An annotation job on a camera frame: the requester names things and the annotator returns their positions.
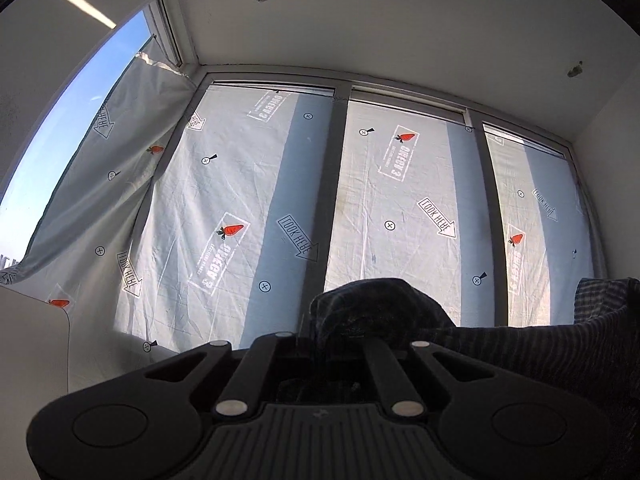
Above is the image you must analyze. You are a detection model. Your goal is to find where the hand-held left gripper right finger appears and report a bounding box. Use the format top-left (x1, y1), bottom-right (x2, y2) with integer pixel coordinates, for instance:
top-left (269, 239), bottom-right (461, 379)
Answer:
top-left (361, 334), bottom-right (502, 417)

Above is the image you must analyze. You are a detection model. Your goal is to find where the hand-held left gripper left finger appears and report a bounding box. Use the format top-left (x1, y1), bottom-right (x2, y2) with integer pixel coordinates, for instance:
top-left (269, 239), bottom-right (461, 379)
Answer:
top-left (131, 331), bottom-right (297, 417)

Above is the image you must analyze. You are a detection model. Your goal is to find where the window frame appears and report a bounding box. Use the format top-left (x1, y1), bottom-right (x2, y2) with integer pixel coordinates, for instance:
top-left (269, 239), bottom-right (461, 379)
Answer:
top-left (144, 0), bottom-right (601, 331)

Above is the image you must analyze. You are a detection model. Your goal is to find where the white printed window sheet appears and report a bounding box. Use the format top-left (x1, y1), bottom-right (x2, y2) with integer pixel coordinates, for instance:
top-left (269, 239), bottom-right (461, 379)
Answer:
top-left (0, 35), bottom-right (599, 356)

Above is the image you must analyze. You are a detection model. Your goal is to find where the ceiling strip light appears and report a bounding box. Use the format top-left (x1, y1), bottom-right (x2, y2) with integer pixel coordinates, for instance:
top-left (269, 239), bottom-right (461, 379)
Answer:
top-left (42, 0), bottom-right (117, 29)

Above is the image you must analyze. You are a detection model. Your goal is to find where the blue plaid shirt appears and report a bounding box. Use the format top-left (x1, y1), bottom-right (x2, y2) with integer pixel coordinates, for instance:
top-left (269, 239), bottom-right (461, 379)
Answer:
top-left (309, 277), bottom-right (640, 480)

